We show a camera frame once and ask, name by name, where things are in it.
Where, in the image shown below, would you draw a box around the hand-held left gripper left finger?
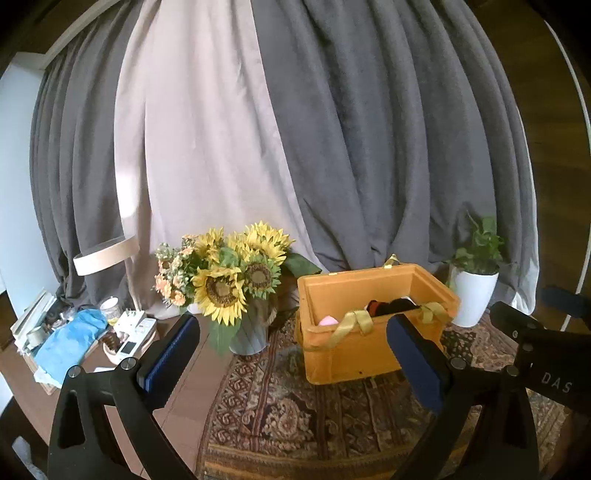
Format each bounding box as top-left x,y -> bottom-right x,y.
47,313 -> 201,480

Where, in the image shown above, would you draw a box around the green potted plant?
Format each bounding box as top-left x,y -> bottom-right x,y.
444,213 -> 507,276

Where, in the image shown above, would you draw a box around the black soft toy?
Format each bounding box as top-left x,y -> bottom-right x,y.
375,298 -> 421,319

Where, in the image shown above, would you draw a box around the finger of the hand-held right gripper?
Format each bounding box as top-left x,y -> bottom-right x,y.
542,285 -> 591,320
489,301 -> 546,345

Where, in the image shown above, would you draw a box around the patterned table rug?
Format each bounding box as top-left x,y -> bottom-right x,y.
196,305 -> 573,480

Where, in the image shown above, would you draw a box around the round wooden tray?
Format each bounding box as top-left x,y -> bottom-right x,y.
102,318 -> 158,368

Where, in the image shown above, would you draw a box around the grey curtain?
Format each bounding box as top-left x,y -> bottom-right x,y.
249,0 -> 539,317
30,41 -> 154,315

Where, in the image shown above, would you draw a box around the sunflower bouquet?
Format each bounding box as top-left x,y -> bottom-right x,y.
190,220 -> 324,357

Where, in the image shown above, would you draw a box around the wooden rectangular tray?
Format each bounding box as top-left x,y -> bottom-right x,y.
23,350 -> 62,396

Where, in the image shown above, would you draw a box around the blue cloth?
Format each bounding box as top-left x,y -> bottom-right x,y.
34,308 -> 110,385

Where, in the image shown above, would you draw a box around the white small boxes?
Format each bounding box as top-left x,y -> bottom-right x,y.
113,311 -> 158,341

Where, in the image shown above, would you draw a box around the stack of books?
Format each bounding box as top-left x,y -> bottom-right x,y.
10,288 -> 59,357

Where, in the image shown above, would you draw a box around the orange fabric storage box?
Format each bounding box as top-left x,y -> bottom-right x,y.
297,253 -> 461,385

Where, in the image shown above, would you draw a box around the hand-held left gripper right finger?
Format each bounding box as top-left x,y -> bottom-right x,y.
385,313 -> 541,480

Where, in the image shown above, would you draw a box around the beige curtain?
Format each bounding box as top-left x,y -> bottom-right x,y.
113,0 -> 325,320

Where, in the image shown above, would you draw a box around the white jar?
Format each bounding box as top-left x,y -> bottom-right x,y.
99,298 -> 121,325

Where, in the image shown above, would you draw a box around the wooden chair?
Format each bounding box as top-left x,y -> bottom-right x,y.
73,234 -> 140,311

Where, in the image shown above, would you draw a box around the grey ribbed vase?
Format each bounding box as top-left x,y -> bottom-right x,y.
228,299 -> 270,356

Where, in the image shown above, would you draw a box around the peach flower bunch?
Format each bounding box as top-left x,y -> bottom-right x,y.
154,234 -> 200,309

